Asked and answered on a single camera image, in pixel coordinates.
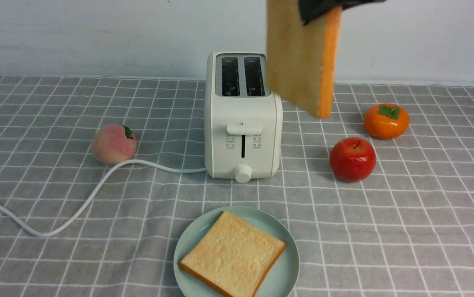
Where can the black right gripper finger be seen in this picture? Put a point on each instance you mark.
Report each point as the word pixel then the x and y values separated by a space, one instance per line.
pixel 310 10

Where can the toasted bread slice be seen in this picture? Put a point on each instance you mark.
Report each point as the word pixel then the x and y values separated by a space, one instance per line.
pixel 233 257
pixel 301 58

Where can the white two-slot toaster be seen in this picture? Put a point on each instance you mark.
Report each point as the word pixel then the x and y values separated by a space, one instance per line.
pixel 242 118

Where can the orange persimmon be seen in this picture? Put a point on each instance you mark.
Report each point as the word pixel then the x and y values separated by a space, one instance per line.
pixel 386 121

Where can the red apple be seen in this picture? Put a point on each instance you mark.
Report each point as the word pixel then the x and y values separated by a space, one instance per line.
pixel 352 159

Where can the grey checked tablecloth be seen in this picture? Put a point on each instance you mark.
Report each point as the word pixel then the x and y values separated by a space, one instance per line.
pixel 407 230

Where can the pink peach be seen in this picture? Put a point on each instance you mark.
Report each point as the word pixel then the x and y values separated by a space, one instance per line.
pixel 114 143

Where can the light green round plate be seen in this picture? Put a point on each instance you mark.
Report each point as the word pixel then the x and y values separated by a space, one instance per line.
pixel 280 280

